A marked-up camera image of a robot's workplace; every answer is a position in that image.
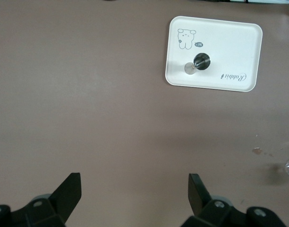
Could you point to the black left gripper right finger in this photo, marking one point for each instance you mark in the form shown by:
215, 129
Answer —
198, 198

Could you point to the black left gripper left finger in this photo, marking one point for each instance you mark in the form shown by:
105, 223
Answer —
67, 196

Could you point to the brown table mat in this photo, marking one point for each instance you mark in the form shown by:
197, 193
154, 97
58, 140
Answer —
87, 94

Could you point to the cream rabbit print tray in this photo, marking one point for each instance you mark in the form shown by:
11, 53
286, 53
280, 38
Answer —
229, 47

